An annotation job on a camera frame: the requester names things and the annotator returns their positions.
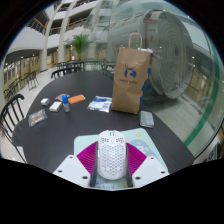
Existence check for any large white ribbed drum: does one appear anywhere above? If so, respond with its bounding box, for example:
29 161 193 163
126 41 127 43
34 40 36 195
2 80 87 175
106 9 195 100

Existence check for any small grey pouch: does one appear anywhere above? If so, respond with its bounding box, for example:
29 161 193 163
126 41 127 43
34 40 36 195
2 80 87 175
139 110 155 129

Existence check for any clear bag of cookies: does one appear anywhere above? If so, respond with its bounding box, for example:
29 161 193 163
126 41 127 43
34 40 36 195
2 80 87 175
27 108 48 129

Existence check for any white perforated computer mouse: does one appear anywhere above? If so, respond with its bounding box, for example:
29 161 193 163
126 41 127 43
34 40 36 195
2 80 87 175
97 129 128 181

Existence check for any clear blue-white packet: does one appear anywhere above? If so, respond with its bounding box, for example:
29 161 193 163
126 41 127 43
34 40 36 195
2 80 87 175
86 95 113 114

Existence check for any black spindle-back chair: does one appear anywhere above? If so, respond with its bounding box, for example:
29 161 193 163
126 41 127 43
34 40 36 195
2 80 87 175
0 93 28 164

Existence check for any green potted palm plant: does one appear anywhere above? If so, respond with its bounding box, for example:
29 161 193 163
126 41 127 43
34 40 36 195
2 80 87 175
64 33 93 61

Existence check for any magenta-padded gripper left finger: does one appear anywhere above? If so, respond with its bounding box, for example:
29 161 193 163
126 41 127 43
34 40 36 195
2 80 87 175
53 141 100 188

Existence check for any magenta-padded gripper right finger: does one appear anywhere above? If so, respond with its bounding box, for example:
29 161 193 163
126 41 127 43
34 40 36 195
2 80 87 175
125 142 170 188

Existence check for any cream flat box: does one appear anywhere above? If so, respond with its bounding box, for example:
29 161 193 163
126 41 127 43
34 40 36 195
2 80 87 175
48 101 63 113

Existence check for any brown paper carrier bag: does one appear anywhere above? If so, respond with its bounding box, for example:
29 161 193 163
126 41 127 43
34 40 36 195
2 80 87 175
110 32 154 115

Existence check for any group of black chairs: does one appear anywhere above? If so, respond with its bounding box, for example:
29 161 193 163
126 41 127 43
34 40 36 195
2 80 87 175
3 70 39 99

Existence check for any small blue-capped bottle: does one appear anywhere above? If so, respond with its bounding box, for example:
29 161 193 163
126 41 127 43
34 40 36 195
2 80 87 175
61 94 71 113

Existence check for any brown flat packet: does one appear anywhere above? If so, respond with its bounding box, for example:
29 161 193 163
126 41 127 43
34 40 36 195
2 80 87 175
54 93 70 102

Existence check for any light green cartoon mouse pad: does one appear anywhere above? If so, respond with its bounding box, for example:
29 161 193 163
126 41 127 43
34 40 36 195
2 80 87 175
73 127 169 191

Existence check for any small white box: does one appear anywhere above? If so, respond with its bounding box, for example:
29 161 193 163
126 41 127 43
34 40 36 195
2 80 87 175
40 97 51 107

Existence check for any black curved-back chair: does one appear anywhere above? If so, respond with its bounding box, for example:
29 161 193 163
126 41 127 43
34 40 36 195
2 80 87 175
50 66 84 80

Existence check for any orange flat packet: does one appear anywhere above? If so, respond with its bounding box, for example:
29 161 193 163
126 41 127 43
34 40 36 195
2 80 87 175
67 94 87 105

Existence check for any row of black chairs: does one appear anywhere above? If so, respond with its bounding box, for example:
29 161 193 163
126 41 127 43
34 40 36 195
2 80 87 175
54 59 116 74

